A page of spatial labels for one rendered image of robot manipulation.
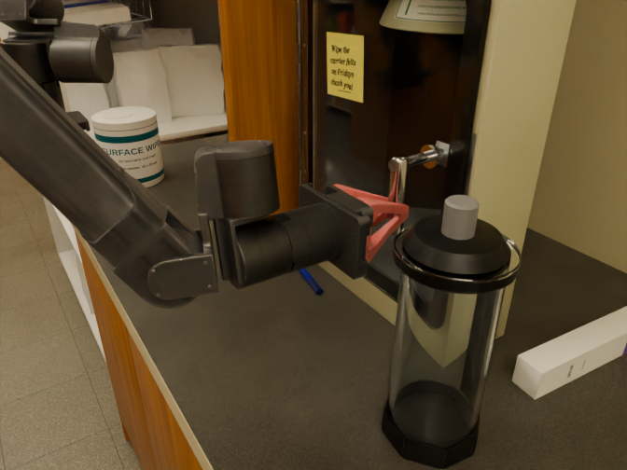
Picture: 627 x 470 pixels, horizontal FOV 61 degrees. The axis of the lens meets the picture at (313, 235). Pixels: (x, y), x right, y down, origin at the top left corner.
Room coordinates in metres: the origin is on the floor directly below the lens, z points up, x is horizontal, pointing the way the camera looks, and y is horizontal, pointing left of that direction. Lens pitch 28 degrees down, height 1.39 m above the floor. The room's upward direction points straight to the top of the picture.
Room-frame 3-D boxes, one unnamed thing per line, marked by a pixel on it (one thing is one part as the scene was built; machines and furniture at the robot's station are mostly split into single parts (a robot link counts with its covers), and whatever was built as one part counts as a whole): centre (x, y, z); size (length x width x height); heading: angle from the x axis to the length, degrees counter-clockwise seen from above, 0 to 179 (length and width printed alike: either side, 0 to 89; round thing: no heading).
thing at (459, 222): (0.40, -0.12, 1.18); 0.09 x 0.09 x 0.07
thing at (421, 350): (0.40, -0.12, 1.06); 0.11 x 0.11 x 0.21
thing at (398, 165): (0.52, -0.10, 1.17); 0.05 x 0.03 x 0.10; 123
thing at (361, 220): (0.45, 0.00, 1.15); 0.10 x 0.07 x 0.07; 33
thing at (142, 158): (1.10, 0.40, 1.01); 0.13 x 0.13 x 0.15
